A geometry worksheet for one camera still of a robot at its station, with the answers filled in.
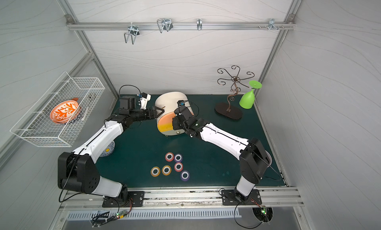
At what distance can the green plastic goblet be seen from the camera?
0.84 metres

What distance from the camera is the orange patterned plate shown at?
64 centimetres

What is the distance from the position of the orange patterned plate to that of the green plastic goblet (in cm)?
86
